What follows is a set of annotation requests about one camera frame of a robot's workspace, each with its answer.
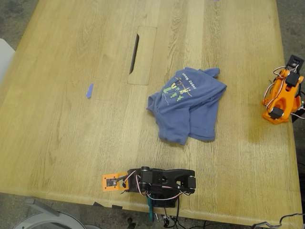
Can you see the blue printed T-shirt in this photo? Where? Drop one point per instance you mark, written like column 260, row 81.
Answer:
column 186, row 112

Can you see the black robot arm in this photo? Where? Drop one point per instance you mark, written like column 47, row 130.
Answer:
column 169, row 183

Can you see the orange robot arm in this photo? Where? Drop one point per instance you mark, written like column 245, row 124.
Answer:
column 283, row 97

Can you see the green table clamp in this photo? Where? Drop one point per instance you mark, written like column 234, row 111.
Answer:
column 150, row 210

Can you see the short blue tape piece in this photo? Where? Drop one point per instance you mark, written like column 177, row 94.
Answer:
column 89, row 91

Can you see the white slatted chair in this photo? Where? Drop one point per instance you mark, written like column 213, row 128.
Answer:
column 6, row 59

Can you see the black table clamp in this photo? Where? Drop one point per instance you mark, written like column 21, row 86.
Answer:
column 299, row 114

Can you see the orange camera mount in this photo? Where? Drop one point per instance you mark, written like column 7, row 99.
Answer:
column 110, row 182

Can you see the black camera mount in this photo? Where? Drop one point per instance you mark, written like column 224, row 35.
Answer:
column 295, row 62

